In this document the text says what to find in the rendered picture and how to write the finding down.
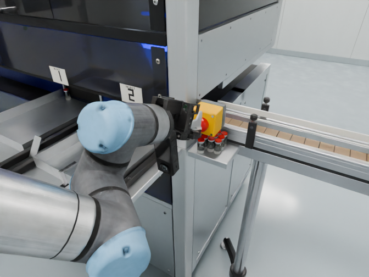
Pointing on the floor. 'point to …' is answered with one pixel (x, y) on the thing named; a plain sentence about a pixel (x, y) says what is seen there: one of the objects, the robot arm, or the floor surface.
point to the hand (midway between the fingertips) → (195, 129)
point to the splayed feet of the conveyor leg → (231, 257)
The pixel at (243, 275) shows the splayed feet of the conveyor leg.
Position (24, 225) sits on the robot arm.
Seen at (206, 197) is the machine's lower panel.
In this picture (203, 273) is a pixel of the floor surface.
